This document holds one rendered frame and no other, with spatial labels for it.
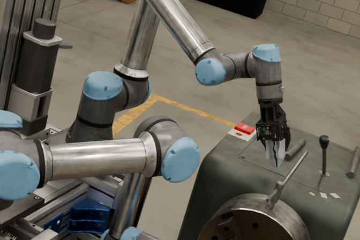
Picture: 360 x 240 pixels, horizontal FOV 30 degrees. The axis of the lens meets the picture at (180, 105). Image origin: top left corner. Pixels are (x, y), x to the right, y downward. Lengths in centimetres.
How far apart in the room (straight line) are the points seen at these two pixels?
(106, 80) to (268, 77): 50
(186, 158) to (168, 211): 264
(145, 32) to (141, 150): 55
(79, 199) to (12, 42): 55
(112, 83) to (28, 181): 61
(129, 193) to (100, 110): 31
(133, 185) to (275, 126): 43
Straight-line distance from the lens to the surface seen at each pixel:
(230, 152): 215
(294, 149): 229
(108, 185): 209
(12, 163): 152
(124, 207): 191
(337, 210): 204
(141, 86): 216
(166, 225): 416
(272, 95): 191
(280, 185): 189
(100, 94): 204
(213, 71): 181
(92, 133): 208
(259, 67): 191
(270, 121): 192
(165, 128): 172
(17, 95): 191
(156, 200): 440
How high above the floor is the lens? 208
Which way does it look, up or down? 20 degrees down
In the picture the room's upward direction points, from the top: 16 degrees clockwise
